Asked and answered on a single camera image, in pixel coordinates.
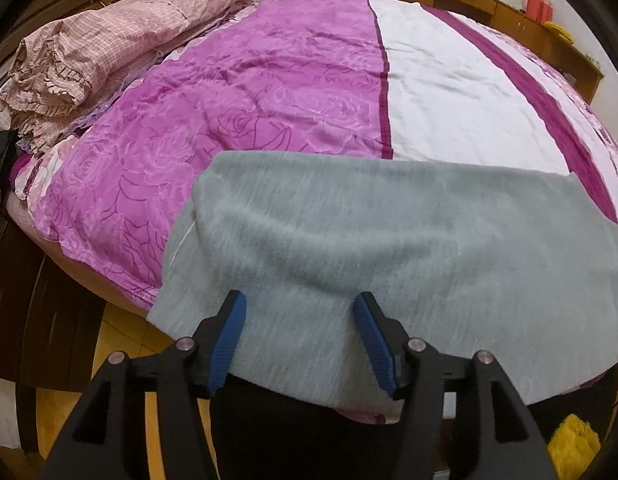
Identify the yellow fluffy cloth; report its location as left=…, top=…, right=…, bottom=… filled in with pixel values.
left=546, top=412, right=602, bottom=480

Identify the yellow object on cabinet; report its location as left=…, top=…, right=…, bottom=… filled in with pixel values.
left=545, top=21, right=574, bottom=43

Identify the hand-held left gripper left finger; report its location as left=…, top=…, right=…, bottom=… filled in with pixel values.
left=39, top=290, right=248, bottom=480

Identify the purple floral bedspread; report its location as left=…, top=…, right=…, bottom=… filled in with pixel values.
left=9, top=0, right=618, bottom=426

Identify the pink checked pillow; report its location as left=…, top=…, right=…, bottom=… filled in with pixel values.
left=0, top=0, right=256, bottom=153

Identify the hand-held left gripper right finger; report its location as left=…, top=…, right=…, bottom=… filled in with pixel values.
left=352, top=291, right=552, bottom=480

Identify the grey towel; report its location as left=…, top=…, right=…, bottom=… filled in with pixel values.
left=146, top=150, right=618, bottom=413

